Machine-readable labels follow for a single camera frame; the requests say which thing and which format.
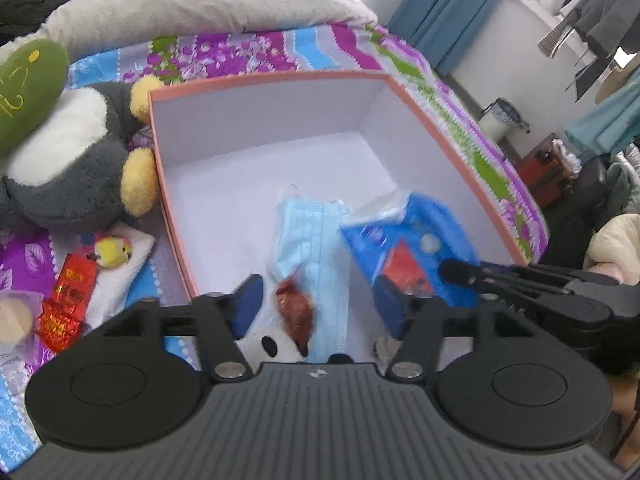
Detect teal cloth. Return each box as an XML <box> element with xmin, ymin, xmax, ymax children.
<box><xmin>565</xmin><ymin>67</ymin><xmax>640</xmax><ymax>158</ymax></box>

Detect blue tissue packet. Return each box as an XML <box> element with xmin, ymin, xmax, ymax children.
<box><xmin>340</xmin><ymin>190</ymin><xmax>482</xmax><ymax>311</ymax></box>

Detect small yellow toy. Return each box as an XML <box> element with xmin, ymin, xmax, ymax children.
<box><xmin>94</xmin><ymin>236</ymin><xmax>133</xmax><ymax>268</ymax></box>

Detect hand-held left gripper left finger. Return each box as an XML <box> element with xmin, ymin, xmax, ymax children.
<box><xmin>87</xmin><ymin>274</ymin><xmax>265</xmax><ymax>385</ymax></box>

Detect orange-rimmed white box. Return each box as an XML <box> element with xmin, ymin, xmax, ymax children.
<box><xmin>148</xmin><ymin>71</ymin><xmax>528</xmax><ymax>311</ymax></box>

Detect colourful printed bedsheet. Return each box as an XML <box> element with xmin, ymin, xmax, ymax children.
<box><xmin>0</xmin><ymin>22</ymin><xmax>551</xmax><ymax>466</ymax></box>

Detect black bag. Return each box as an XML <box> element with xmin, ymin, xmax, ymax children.
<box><xmin>542</xmin><ymin>157</ymin><xmax>621</xmax><ymax>266</ymax></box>

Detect wrapped round pastry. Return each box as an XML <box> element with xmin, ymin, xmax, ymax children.
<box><xmin>0</xmin><ymin>292</ymin><xmax>43</xmax><ymax>358</ymax></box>

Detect white towel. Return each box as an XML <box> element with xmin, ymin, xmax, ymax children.
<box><xmin>82</xmin><ymin>225</ymin><xmax>157</xmax><ymax>333</ymax></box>

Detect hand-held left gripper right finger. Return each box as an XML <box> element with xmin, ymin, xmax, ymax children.
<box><xmin>374</xmin><ymin>275</ymin><xmax>541</xmax><ymax>385</ymax></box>

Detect white plastic bag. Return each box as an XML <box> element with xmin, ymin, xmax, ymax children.
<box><xmin>552</xmin><ymin>139</ymin><xmax>582</xmax><ymax>173</ymax></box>

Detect hanging dark clothes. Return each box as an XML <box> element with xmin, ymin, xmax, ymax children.
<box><xmin>565</xmin><ymin>0</ymin><xmax>640</xmax><ymax>101</ymax></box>

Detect blue curtain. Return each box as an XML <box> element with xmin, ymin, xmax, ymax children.
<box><xmin>387</xmin><ymin>0</ymin><xmax>516</xmax><ymax>78</ymax></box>

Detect grey green clothing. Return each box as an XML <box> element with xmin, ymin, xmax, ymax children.
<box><xmin>607</xmin><ymin>145</ymin><xmax>640</xmax><ymax>221</ymax></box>

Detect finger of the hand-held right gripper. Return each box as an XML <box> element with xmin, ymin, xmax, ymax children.
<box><xmin>477</xmin><ymin>282</ymin><xmax>612</xmax><ymax>332</ymax></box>
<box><xmin>439</xmin><ymin>259</ymin><xmax>618</xmax><ymax>288</ymax></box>

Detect red candy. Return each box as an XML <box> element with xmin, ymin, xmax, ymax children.
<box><xmin>274</xmin><ymin>277</ymin><xmax>317</xmax><ymax>350</ymax></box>

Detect cream fluffy cloth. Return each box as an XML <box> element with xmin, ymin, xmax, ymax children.
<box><xmin>585</xmin><ymin>214</ymin><xmax>640</xmax><ymax>281</ymax></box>

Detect grey white penguin plush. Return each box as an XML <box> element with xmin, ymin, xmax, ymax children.
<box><xmin>0</xmin><ymin>75</ymin><xmax>166</xmax><ymax>231</ymax></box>

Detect green plush toy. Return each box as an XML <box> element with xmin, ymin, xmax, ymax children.
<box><xmin>0</xmin><ymin>39</ymin><xmax>71</xmax><ymax>158</ymax></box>

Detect blue face mask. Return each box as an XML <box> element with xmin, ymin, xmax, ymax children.
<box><xmin>267</xmin><ymin>185</ymin><xmax>353</xmax><ymax>365</ymax></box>

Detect white trash bin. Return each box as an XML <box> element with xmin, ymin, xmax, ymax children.
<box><xmin>477</xmin><ymin>97</ymin><xmax>531</xmax><ymax>142</ymax></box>

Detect grey striped cloth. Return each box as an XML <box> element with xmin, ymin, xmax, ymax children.
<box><xmin>537</xmin><ymin>15</ymin><xmax>573</xmax><ymax>58</ymax></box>

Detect white black plush toy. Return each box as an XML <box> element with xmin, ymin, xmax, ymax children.
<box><xmin>235</xmin><ymin>330</ymin><xmax>401</xmax><ymax>367</ymax></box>

